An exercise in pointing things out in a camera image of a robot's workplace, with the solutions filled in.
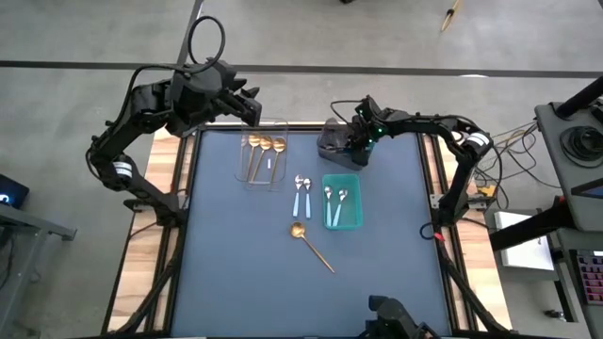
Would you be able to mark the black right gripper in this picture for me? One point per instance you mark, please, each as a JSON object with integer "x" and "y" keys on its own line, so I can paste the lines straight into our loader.
{"x": 369, "y": 122}

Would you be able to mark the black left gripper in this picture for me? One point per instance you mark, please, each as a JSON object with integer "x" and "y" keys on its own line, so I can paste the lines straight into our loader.
{"x": 219, "y": 87}

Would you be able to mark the gold spoon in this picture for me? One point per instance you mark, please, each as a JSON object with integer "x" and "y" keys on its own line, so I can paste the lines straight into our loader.
{"x": 254, "y": 140}
{"x": 266, "y": 142}
{"x": 279, "y": 144}
{"x": 297, "y": 230}

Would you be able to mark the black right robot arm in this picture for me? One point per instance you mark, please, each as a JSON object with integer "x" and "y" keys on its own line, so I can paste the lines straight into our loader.
{"x": 424, "y": 123}

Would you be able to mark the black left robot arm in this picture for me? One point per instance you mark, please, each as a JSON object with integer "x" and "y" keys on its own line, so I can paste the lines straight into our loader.
{"x": 141, "y": 110}

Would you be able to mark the smoky grey plastic container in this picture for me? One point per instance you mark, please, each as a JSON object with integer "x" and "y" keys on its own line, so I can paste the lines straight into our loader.
{"x": 332, "y": 141}

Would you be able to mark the teal plastic container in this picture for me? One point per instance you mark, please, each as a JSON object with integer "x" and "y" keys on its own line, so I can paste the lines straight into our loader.
{"x": 351, "y": 212}

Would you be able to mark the clear plastic container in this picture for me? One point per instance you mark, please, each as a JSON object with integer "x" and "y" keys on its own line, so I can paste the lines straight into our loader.
{"x": 284, "y": 165}

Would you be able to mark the wooden stick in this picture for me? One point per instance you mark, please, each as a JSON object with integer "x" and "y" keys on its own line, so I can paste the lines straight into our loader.
{"x": 447, "y": 19}

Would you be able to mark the black articulated device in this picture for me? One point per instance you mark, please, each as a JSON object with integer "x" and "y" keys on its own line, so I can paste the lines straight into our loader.
{"x": 393, "y": 318}

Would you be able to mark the blue-grey table mat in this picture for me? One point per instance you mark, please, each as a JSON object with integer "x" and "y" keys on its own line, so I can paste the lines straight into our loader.
{"x": 264, "y": 301}

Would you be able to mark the black cart strut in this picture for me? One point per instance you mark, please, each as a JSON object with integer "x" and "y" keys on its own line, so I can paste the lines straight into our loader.
{"x": 523, "y": 230}

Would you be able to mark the grey equipment cart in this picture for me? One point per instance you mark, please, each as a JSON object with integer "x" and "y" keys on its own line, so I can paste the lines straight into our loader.
{"x": 549, "y": 141}

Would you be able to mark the white box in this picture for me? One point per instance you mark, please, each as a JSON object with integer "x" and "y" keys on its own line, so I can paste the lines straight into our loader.
{"x": 525, "y": 254}

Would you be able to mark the grey control console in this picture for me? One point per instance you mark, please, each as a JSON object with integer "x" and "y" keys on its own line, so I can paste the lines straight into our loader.
{"x": 565, "y": 240}

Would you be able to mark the black pole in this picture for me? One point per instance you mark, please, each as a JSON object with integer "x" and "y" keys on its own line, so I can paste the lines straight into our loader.
{"x": 581, "y": 96}

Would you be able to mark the dark tablet screen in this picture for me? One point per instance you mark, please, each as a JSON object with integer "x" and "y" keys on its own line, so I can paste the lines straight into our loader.
{"x": 591, "y": 189}

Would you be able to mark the grey side table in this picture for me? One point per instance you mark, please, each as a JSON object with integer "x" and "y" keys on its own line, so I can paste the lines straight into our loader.
{"x": 28, "y": 221}

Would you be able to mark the black device blue light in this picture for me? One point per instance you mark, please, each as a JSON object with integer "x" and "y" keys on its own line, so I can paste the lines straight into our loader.
{"x": 11, "y": 188}

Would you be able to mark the small black floor plug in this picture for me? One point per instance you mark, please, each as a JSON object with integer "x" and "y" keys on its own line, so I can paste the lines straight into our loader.
{"x": 553, "y": 314}

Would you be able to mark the keypad panel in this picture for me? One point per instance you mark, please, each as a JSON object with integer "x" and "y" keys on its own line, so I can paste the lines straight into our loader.
{"x": 592, "y": 280}

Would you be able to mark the small grey bracket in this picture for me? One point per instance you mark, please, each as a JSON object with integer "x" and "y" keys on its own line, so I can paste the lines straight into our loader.
{"x": 435, "y": 201}

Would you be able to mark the black table frame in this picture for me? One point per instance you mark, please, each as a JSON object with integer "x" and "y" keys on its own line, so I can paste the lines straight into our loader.
{"x": 174, "y": 282}

